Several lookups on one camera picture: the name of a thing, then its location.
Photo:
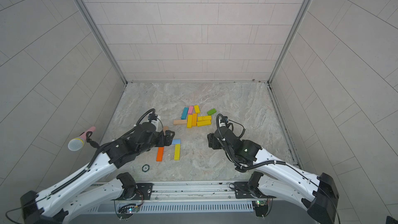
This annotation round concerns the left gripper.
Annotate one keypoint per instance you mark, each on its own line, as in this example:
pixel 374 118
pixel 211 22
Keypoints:
pixel 163 142

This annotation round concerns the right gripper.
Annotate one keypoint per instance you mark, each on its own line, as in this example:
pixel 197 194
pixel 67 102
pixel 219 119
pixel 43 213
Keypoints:
pixel 213 139

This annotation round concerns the light blue block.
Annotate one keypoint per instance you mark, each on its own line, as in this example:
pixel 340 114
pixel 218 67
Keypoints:
pixel 176 141

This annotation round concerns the teal block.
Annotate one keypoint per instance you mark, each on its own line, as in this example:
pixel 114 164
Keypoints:
pixel 184 113

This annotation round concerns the pink block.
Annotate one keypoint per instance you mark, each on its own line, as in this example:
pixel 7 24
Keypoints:
pixel 190 110

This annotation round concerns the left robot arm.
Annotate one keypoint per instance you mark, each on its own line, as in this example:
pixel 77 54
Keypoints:
pixel 67 199

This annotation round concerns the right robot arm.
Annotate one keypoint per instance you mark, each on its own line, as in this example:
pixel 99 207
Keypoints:
pixel 273 177

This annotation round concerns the upright yellow block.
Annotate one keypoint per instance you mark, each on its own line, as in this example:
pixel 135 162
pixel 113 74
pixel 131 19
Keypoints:
pixel 189 121

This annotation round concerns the green block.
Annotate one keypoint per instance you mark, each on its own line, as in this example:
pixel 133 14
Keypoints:
pixel 211 112

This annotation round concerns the amber orange block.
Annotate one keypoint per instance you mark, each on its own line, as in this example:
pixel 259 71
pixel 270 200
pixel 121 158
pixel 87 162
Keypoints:
pixel 194 120

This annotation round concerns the right circuit board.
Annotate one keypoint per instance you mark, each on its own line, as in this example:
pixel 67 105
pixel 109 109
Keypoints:
pixel 261 208

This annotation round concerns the circuit board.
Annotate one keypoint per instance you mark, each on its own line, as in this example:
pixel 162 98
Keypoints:
pixel 261 208
pixel 127 211

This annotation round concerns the small yellow block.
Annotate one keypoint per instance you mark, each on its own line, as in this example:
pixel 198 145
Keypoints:
pixel 197 109

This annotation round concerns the left circuit board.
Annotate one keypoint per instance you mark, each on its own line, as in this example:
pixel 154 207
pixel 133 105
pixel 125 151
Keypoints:
pixel 127 211

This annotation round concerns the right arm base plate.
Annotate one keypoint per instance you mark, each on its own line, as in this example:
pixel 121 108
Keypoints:
pixel 242 191

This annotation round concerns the aluminium mounting rail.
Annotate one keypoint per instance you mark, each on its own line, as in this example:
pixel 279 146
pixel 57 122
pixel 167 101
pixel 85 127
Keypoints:
pixel 219 191

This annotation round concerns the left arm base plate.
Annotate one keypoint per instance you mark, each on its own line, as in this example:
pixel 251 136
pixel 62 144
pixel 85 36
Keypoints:
pixel 143 191

